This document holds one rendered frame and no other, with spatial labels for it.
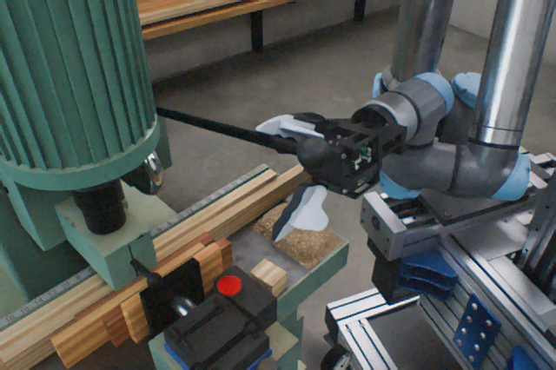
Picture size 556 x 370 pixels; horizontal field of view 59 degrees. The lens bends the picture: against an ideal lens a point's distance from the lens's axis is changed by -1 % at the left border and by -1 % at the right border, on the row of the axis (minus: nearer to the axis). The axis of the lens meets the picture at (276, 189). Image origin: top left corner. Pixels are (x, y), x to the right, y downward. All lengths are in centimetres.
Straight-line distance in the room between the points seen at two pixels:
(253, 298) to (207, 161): 195
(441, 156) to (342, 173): 23
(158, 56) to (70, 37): 284
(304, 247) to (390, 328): 84
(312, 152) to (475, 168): 36
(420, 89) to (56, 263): 66
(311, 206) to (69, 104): 31
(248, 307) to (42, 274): 43
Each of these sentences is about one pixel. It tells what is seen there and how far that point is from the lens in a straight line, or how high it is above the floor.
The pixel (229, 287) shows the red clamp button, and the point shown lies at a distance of 62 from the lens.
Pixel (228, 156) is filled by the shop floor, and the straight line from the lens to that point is 256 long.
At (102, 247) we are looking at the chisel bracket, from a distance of 65.
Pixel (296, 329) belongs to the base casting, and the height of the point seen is 78.
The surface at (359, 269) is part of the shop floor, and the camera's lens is 201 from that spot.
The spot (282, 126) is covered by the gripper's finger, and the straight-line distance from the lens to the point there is 55.
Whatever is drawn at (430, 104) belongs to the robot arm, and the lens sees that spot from 73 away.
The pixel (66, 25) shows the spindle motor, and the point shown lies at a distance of 46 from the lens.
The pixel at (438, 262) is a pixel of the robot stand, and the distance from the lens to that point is 115.
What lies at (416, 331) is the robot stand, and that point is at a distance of 161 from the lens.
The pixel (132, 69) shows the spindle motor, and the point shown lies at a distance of 51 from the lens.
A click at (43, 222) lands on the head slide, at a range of 75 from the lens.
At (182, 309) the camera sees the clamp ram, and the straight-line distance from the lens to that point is 69.
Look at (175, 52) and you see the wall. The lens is 334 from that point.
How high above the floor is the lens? 150
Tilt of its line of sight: 40 degrees down
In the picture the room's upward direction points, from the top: straight up
